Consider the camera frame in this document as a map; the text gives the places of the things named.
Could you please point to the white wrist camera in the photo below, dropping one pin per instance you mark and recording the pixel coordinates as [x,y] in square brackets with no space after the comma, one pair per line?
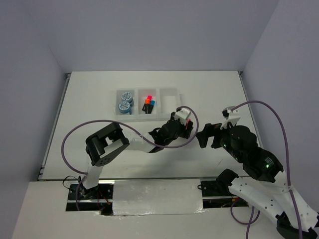
[231,117]
[182,115]

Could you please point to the blue paint jar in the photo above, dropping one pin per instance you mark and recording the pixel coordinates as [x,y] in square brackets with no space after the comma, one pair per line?
[125,108]
[127,97]

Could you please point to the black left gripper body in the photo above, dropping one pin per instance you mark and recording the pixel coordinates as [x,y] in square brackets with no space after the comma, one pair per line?
[179,132]

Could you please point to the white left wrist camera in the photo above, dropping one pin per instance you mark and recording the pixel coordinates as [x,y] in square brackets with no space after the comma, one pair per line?
[182,115]

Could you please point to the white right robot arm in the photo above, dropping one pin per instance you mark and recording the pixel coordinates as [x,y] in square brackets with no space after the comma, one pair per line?
[283,205]

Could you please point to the pink-lidded toothpick jar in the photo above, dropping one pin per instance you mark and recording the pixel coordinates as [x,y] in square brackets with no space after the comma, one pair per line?
[189,124]

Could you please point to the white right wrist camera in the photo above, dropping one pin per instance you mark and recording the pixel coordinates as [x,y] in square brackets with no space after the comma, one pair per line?
[231,117]

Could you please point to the white three-compartment foam tray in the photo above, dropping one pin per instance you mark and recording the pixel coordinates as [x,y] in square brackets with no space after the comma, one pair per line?
[167,100]

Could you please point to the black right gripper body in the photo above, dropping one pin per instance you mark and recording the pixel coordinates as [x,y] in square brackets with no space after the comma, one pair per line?
[221,139]

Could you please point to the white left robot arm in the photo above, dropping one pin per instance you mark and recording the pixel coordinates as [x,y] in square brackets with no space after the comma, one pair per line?
[106,144]

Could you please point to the silver foil-covered base plate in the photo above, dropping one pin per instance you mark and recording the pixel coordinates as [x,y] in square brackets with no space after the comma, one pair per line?
[151,197]

